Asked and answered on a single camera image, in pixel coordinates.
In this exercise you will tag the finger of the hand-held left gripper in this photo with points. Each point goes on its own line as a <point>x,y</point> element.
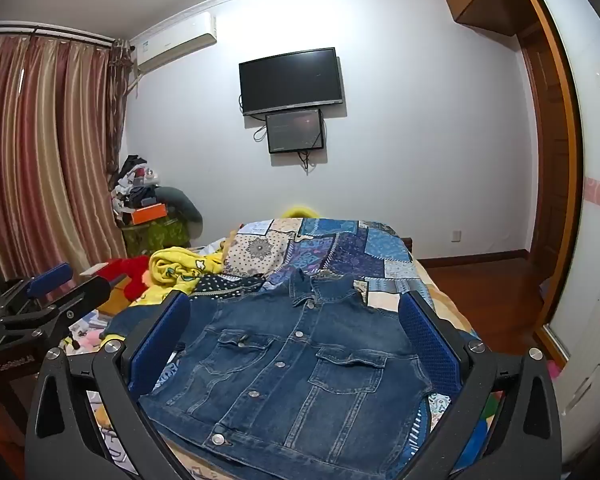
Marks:
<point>50,280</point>
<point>80,302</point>

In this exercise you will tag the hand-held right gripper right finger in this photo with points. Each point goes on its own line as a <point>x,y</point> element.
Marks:
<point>430,345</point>

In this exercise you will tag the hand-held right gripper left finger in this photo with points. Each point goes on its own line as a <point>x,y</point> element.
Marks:
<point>160,345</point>

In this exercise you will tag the blue denim jacket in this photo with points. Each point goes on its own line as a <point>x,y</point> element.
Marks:
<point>290,360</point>

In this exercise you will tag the pile of clothes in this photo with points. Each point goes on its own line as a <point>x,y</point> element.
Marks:
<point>130,185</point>

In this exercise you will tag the red cloth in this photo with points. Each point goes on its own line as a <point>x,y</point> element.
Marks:
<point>127,272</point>

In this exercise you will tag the yellow cartoon printed blanket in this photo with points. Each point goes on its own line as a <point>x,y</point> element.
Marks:
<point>175,265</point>

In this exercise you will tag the cartoon printed bed sheet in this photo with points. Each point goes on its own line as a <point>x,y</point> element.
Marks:
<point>110,430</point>

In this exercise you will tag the green patterned cloth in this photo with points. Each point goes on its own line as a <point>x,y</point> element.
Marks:
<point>155,235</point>

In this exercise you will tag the orange box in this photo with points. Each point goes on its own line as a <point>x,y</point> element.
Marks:
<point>150,214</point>

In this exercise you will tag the striped red beige curtain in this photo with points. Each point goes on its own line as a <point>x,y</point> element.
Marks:
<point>45,160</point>

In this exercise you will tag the blue patchwork quilt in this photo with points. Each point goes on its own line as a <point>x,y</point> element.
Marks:
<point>340,250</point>

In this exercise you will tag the grey green cushion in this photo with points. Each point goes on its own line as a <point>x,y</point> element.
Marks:
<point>185,205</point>

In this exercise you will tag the yellow plush toy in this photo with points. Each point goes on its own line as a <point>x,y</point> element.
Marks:
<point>300,211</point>

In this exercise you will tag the wooden door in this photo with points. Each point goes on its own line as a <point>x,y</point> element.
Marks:
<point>550,160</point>

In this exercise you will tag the white air conditioner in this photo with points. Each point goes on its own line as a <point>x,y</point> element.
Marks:
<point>175,42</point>

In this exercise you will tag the white wall socket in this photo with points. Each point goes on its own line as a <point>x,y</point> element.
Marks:
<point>457,235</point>

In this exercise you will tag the curtain rail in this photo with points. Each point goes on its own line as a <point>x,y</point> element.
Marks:
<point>55,31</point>

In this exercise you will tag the small black wall monitor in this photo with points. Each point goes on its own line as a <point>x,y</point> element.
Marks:
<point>295,130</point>

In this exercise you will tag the black wall television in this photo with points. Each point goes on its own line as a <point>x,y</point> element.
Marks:
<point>290,80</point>

